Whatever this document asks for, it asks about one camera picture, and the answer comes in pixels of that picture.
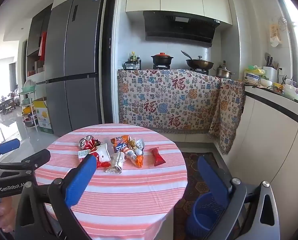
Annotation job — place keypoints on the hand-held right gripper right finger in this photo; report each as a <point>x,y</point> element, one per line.
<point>211,180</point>

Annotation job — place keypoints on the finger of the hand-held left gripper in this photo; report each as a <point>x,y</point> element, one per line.
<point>36,158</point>
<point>9,146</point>

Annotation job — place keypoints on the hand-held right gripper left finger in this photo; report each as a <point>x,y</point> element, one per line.
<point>81,177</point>

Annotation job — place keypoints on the green white paper label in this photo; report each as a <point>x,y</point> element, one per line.
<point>83,153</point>

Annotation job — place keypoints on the orange red plastic wrapper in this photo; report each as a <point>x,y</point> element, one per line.
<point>103,165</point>

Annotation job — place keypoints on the clear plastic floss box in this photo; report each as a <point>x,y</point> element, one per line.
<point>103,153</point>

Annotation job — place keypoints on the grey printed wrapper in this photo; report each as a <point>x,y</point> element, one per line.
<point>116,163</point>

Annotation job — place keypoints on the blue plastic basket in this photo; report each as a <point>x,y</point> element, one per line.
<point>201,217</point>

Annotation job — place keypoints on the orange white snack wrapper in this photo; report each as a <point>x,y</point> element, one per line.
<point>136,160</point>

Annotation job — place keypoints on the red candy wrapper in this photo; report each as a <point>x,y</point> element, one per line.
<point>157,156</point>

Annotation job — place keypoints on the person's left hand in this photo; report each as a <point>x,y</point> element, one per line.
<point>0,212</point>

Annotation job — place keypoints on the brown patterned floor mat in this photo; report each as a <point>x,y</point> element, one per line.
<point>189,175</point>

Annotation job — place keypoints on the crushed red soda can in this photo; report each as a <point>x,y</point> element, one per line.
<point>87,142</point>

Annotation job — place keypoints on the black gold foil wrapper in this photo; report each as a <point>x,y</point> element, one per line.
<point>98,143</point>

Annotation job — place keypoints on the wooden dining table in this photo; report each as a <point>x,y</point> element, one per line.
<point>5,105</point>

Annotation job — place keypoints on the yellow cardboard box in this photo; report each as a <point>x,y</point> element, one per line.
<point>42,115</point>

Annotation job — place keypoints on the white rack with basins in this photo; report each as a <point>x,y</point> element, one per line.
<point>28,105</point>

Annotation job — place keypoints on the crushed orange soda can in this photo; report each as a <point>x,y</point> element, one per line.
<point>120,143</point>

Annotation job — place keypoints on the yellow silver snack wrapper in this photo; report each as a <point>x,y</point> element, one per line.
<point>138,146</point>

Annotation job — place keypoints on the small printed blanket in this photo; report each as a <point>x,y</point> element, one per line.
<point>229,112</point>

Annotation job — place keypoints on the white base cabinets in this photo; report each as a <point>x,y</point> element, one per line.
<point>269,140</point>

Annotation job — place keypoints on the large printed blanket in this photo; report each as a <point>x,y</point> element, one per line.
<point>164,100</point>

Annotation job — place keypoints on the grey refrigerator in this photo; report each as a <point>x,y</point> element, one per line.
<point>74,62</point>

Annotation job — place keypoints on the dark shelf cabinet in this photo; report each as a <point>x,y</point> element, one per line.
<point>37,42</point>

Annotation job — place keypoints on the steel pot with lid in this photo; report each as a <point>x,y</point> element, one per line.
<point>223,72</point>

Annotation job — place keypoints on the dark wok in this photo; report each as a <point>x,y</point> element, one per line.
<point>200,63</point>

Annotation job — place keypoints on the stack of white bowls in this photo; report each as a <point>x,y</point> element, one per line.
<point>292,92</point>

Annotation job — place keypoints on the white knife holder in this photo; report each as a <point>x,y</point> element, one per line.
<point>270,72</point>

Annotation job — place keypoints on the seasoning bottles rack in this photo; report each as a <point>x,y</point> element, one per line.
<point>133,61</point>

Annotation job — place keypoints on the black pot with red lid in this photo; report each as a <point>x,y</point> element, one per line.
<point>162,58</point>

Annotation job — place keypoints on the black range hood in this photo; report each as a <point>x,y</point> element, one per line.
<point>179,30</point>

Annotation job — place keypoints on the hanging wall ornament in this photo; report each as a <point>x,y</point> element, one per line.
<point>276,32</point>

